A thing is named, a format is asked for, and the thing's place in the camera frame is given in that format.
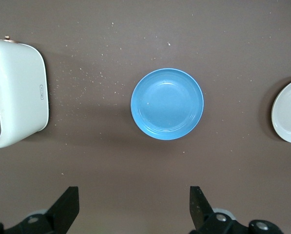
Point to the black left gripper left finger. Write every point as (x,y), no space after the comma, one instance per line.
(50,221)

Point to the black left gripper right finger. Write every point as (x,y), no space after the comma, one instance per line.
(208,224)

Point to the blue plate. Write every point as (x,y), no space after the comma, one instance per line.
(167,104)

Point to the beige plate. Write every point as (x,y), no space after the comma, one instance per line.
(289,114)

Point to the white two-slot toaster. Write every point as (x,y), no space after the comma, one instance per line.
(18,92)

